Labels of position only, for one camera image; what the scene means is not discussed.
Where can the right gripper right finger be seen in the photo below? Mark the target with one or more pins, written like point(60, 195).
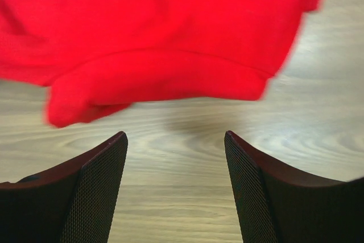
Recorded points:
point(276, 202)

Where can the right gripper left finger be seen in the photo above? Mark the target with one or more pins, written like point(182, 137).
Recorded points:
point(71, 202)

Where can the red t-shirt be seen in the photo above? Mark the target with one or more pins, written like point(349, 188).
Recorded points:
point(98, 57)

